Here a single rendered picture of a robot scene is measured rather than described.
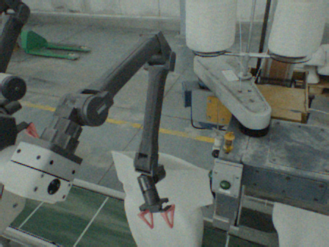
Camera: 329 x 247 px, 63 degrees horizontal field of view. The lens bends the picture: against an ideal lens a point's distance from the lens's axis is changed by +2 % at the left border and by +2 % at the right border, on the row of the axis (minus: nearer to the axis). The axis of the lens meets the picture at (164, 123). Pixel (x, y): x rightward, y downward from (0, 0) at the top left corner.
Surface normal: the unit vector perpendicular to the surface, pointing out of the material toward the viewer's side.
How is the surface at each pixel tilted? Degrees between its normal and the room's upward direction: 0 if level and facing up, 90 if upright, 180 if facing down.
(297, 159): 0
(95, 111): 83
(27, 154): 30
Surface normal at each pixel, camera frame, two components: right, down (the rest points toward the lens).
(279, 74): -0.38, 0.57
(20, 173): -0.27, -0.41
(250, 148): -0.07, -0.80
